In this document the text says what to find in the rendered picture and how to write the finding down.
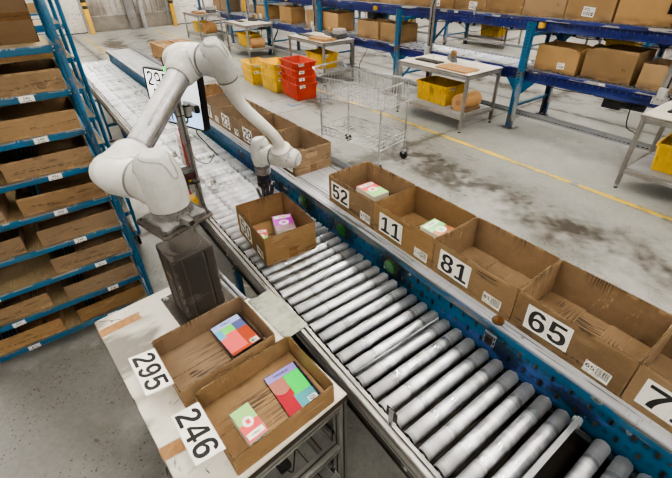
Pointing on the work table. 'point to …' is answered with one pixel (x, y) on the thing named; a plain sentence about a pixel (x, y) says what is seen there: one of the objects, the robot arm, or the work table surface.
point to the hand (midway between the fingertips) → (267, 204)
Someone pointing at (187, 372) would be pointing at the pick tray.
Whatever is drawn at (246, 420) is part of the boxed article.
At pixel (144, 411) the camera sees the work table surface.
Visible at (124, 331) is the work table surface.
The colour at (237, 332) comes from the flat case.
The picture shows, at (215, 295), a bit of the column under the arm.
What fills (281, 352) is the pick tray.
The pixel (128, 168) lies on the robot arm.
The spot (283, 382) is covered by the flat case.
